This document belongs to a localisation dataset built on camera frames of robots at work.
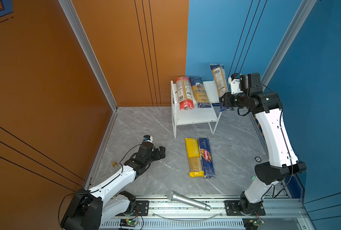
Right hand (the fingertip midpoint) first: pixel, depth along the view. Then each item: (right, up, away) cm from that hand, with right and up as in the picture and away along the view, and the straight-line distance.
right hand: (222, 97), depth 71 cm
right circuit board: (+14, -62, -1) cm, 64 cm away
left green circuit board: (-47, -63, -1) cm, 78 cm away
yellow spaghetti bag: (-12, -31, +21) cm, 39 cm away
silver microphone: (-24, -51, +3) cm, 57 cm away
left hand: (-33, -28, +15) cm, 46 cm away
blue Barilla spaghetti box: (-4, -33, +18) cm, 38 cm away
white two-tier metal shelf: (-9, -8, +24) cm, 27 cm away
